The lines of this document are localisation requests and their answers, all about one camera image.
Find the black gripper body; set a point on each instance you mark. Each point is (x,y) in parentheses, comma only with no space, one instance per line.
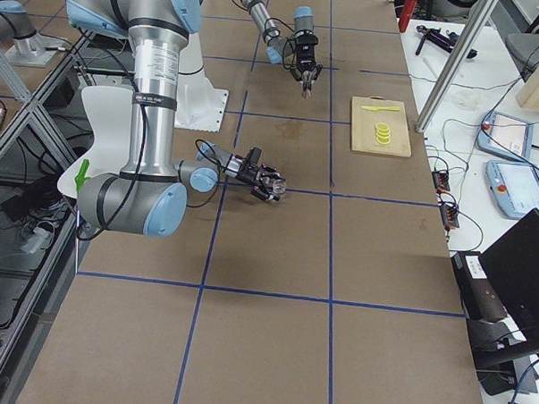
(304,57)
(247,176)

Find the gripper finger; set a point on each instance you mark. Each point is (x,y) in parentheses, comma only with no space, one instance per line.
(264,195)
(312,76)
(299,77)
(270,173)

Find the clear glass cup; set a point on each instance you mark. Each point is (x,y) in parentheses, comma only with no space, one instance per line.
(278,188)

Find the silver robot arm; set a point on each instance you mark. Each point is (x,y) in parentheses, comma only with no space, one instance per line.
(149,194)
(294,48)

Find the yellow plastic knife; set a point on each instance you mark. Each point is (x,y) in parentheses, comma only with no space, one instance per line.
(375,108)

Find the bamboo cutting board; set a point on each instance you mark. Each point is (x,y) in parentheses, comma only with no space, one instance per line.
(363,132)

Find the black hand tool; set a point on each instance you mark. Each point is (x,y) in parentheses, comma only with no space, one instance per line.
(446,41)

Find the brown table cover paper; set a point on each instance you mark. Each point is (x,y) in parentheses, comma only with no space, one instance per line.
(341,293)

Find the white chair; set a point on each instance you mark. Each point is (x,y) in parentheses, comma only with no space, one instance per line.
(109,112)

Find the green clamp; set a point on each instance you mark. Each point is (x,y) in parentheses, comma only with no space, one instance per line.
(82,175)

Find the teach pendant far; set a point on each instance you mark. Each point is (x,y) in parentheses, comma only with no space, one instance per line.
(506,136)

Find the teach pendant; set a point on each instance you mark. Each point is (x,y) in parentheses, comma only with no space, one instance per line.
(515,187)
(506,136)

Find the teach pendant near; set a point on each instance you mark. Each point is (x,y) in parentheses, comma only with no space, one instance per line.
(515,187)

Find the black box device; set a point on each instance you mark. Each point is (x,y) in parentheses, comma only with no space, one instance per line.
(477,293)

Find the black laptop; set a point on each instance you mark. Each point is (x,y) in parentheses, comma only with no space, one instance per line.
(511,265)

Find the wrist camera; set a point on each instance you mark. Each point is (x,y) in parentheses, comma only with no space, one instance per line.
(253,156)
(305,43)

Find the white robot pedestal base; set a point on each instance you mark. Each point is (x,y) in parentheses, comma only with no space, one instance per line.
(200,106)

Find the aluminium frame post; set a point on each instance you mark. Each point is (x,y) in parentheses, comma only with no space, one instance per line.
(478,18)

